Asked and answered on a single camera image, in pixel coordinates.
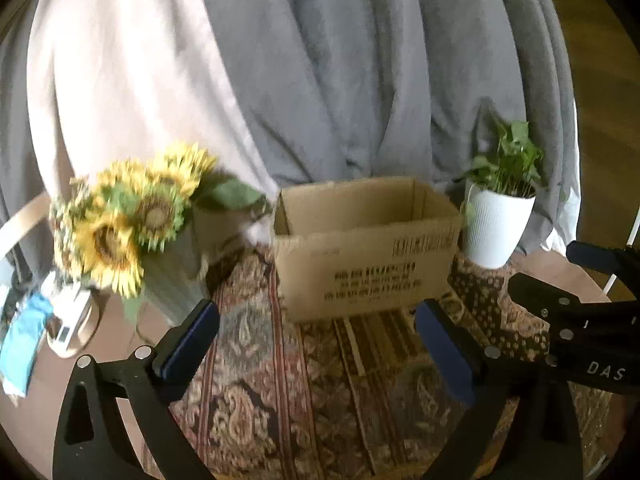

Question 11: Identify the small brown box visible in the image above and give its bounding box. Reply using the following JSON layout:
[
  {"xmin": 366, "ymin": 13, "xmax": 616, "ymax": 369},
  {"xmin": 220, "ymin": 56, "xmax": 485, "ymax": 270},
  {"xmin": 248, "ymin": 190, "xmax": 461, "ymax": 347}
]
[{"xmin": 192, "ymin": 204, "xmax": 257, "ymax": 265}]

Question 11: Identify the green potted plant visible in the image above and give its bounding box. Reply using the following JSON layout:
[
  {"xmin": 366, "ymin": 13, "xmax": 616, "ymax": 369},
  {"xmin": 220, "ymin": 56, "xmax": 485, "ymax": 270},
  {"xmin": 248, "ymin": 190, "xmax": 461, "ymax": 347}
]
[{"xmin": 452, "ymin": 119, "xmax": 549, "ymax": 222}]

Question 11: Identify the white curved chair back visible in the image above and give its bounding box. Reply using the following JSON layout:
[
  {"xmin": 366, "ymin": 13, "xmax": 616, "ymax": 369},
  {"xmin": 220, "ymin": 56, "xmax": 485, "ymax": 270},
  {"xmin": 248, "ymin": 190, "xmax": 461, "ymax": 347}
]
[{"xmin": 0, "ymin": 192, "xmax": 54, "ymax": 262}]

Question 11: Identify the white electronic device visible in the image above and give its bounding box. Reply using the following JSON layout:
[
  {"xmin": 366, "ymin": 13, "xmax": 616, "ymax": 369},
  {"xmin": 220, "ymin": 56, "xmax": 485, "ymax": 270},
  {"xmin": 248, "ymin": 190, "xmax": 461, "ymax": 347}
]
[{"xmin": 47, "ymin": 284, "xmax": 94, "ymax": 359}]

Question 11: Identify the patterned paisley tablecloth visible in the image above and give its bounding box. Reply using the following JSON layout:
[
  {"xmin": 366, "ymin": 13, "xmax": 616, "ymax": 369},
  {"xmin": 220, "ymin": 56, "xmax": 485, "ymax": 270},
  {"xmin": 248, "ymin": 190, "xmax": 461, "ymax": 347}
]
[{"xmin": 140, "ymin": 249, "xmax": 617, "ymax": 480}]

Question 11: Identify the grey blanket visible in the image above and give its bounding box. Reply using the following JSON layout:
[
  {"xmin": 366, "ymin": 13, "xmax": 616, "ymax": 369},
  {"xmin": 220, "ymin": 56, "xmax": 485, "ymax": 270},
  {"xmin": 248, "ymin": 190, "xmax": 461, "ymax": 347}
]
[{"xmin": 192, "ymin": 0, "xmax": 582, "ymax": 261}]

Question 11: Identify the pale pink blanket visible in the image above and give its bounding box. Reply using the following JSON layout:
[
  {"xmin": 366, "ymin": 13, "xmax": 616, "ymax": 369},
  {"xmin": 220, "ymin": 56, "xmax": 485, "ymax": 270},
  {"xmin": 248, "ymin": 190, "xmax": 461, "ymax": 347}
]
[{"xmin": 25, "ymin": 0, "xmax": 282, "ymax": 266}]

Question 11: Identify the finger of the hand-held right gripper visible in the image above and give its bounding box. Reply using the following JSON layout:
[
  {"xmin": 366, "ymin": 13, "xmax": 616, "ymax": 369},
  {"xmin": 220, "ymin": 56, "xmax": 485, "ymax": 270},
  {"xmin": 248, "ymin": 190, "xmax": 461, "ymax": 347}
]
[
  {"xmin": 507, "ymin": 272, "xmax": 592, "ymax": 332},
  {"xmin": 566, "ymin": 240, "xmax": 640, "ymax": 287}
]

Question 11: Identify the sunflower bouquet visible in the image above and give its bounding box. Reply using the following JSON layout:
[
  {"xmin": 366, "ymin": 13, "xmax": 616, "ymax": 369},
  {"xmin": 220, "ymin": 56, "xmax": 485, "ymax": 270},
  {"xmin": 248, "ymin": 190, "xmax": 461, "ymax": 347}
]
[{"xmin": 50, "ymin": 142, "xmax": 272, "ymax": 327}]

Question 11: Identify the white ribbed plant pot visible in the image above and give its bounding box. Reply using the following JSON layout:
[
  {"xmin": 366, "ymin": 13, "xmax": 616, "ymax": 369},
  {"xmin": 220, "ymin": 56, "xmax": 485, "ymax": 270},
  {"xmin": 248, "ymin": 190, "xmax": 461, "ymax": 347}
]
[{"xmin": 460, "ymin": 180, "xmax": 537, "ymax": 270}]

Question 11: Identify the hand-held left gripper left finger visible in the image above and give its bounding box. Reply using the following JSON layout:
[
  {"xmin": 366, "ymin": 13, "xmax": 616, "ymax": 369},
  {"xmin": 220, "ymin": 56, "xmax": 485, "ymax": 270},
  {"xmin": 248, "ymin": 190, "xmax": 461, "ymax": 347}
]
[{"xmin": 52, "ymin": 298, "xmax": 221, "ymax": 480}]

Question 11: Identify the blue cloth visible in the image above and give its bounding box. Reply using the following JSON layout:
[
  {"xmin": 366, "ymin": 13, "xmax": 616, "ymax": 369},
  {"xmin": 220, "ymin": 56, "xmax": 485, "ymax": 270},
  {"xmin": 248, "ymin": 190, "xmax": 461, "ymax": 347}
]
[{"xmin": 0, "ymin": 292, "xmax": 54, "ymax": 397}]

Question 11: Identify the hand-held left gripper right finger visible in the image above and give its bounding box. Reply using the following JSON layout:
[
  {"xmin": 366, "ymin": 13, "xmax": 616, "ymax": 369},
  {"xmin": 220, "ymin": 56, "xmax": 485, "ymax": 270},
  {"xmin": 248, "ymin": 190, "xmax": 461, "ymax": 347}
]
[{"xmin": 414, "ymin": 298, "xmax": 584, "ymax": 480}]

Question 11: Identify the cardboard box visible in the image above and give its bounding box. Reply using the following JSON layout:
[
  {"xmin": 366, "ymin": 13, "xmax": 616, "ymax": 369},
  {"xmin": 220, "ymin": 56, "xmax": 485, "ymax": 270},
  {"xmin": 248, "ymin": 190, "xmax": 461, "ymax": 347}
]
[{"xmin": 270, "ymin": 176, "xmax": 464, "ymax": 324}]

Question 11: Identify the grey flower vase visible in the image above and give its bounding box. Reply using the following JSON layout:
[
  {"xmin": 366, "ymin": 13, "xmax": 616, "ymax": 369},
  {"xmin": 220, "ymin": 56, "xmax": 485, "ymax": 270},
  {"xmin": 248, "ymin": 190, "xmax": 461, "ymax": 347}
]
[{"xmin": 142, "ymin": 225, "xmax": 212, "ymax": 327}]

